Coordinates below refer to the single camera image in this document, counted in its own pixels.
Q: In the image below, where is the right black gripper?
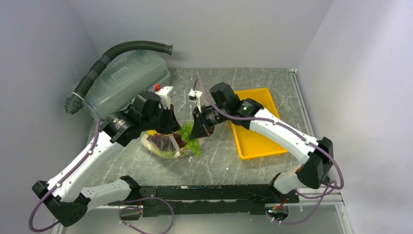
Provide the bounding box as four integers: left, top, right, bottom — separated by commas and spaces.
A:
189, 104, 229, 139

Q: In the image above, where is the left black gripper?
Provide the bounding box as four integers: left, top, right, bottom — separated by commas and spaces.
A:
141, 103, 181, 135

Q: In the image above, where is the green grape bunch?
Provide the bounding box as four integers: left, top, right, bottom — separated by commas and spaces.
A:
179, 122, 202, 159

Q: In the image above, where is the purple grape bunch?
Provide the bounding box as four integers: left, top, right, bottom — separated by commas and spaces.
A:
147, 133, 183, 151

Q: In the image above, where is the clear pink zip top bag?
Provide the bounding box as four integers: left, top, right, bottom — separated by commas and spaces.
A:
140, 120, 204, 159

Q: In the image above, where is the yellow plastic tray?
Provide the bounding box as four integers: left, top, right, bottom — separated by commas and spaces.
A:
230, 88, 289, 161

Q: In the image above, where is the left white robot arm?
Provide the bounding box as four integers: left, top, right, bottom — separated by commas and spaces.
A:
32, 86, 180, 227

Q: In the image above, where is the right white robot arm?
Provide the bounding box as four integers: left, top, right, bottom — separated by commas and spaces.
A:
189, 82, 333, 202

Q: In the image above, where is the clear lidded storage box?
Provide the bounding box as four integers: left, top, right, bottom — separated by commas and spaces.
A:
83, 50, 170, 120

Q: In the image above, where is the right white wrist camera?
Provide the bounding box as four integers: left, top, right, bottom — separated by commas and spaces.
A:
188, 89, 205, 112

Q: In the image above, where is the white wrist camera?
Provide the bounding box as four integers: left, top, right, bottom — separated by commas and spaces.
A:
153, 84, 174, 109
188, 89, 205, 112

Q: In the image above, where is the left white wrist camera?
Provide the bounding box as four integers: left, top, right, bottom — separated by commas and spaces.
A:
153, 84, 174, 109

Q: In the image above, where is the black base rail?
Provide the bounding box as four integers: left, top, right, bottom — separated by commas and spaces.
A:
109, 184, 299, 217

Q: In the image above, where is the black corrugated hose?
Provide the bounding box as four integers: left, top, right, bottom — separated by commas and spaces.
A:
64, 40, 173, 115

